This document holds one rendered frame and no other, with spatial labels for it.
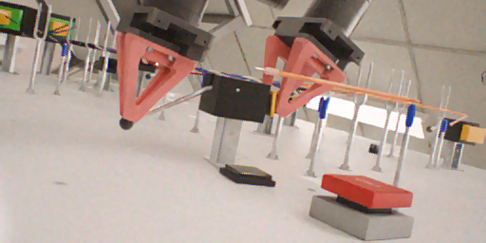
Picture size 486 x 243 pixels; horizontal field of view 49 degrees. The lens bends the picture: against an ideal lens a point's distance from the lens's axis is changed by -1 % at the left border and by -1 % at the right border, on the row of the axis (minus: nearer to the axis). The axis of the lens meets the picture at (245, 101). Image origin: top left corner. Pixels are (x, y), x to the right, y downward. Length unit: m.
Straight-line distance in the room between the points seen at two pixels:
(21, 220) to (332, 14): 0.38
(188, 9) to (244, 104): 0.11
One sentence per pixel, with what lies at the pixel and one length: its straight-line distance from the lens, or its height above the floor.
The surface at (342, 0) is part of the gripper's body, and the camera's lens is 0.58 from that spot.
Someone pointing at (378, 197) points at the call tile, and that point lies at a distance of 0.39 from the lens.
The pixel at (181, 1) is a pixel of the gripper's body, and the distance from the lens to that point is 0.50.
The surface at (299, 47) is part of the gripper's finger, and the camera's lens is 0.54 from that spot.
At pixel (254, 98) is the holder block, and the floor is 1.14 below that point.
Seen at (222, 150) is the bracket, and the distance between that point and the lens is 0.55.
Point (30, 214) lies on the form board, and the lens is 0.32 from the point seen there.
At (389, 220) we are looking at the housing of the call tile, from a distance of 0.41.
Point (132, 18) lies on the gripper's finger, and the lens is 0.50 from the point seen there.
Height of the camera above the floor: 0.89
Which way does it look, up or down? 27 degrees up
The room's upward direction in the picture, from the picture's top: 53 degrees clockwise
